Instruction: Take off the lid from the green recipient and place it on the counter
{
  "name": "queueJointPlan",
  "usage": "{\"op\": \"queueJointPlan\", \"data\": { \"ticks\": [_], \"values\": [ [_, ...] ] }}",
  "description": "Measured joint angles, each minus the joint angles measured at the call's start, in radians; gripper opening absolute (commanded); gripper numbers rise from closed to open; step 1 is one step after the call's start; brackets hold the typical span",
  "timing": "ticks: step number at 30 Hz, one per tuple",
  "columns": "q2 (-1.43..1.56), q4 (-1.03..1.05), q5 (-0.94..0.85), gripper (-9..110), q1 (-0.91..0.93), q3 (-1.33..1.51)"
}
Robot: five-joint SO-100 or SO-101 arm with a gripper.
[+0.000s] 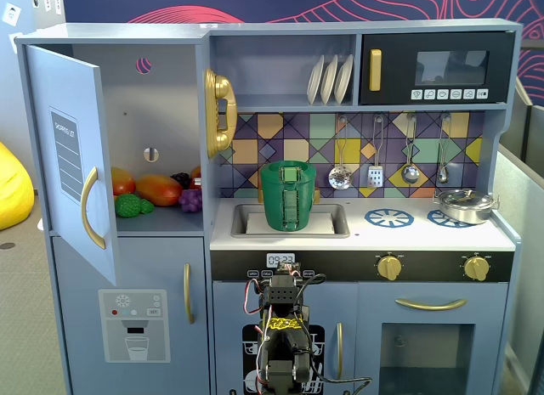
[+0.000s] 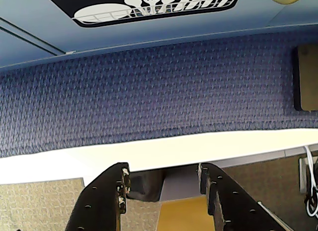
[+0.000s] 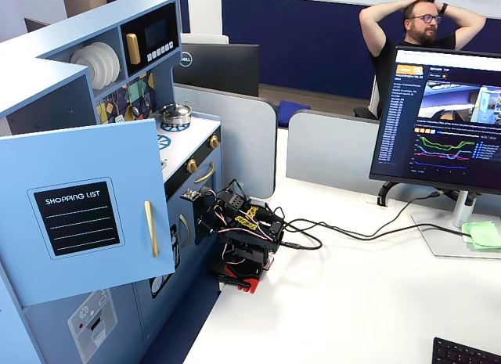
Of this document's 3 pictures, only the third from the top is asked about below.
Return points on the black wristwatch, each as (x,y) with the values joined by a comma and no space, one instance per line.
(444,8)

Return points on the green cloth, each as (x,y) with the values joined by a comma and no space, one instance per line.
(483,234)

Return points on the man's left forearm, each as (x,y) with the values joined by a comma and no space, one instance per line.
(467,16)

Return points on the small hanging metal utensil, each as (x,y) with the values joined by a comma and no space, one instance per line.
(146,102)

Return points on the man's left hand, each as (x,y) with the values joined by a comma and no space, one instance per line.
(433,2)

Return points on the man's right forearm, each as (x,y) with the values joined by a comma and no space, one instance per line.
(381,9)

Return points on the white plate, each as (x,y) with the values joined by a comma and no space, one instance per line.
(116,58)
(109,60)
(94,68)

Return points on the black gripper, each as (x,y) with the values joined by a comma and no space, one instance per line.
(206,219)

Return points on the steel cooking pot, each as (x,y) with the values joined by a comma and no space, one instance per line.
(176,121)

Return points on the gold oven knob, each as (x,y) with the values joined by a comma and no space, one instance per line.
(192,166)
(214,141)

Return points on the silver monitor stand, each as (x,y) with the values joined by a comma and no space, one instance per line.
(442,238)

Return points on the white office chair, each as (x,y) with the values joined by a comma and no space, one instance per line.
(375,98)

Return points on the blue fridge door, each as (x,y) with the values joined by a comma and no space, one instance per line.
(78,152)

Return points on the black Dell monitor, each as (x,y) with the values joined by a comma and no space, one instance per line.
(219,68)

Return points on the red arm base mount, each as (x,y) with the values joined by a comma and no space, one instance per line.
(244,282)

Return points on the dark eyeglasses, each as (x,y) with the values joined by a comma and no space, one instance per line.
(427,19)

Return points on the lit computer monitor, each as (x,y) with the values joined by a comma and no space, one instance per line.
(430,117)

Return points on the black keyboard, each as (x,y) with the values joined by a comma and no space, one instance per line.
(462,354)

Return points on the black toy microwave door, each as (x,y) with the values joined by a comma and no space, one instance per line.
(156,35)

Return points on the blue toy kitchen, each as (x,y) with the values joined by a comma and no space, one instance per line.
(58,39)

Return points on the man's right hand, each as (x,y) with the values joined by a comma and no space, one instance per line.
(413,1)

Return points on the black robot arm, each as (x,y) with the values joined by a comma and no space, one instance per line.
(250,227)

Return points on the bearded man in black shirt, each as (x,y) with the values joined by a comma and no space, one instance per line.
(389,55)

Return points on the steel pot lid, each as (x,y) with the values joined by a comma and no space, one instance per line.
(174,111)

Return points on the small camera circuit board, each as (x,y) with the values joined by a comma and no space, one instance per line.
(190,194)

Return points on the grey desk divider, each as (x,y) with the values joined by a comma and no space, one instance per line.
(332,148)
(235,145)

